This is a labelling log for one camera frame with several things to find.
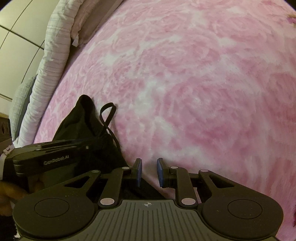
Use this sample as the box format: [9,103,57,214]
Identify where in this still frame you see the grey pillow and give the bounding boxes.
[9,76,38,141]

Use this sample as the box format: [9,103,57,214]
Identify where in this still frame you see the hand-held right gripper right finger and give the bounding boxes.
[157,158,237,207]

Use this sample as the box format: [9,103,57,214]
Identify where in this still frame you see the brown wooden furniture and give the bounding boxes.
[0,112,11,145]

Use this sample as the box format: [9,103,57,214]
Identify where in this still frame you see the striped white quilt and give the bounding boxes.
[13,0,123,149]

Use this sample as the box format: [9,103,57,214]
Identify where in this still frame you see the pink folded pillowcase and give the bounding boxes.
[69,0,124,48]

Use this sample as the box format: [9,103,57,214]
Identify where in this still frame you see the pink rose-print blanket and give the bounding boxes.
[33,0,296,241]

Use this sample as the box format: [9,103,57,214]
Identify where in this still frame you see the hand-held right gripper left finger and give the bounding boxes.
[62,158,143,208]

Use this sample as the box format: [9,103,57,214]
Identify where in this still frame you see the person's left hand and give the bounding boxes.
[0,175,47,217]

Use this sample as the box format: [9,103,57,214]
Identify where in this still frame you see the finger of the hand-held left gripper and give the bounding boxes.
[67,138,104,152]

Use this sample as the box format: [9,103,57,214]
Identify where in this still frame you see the black pants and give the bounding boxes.
[53,95,167,200]

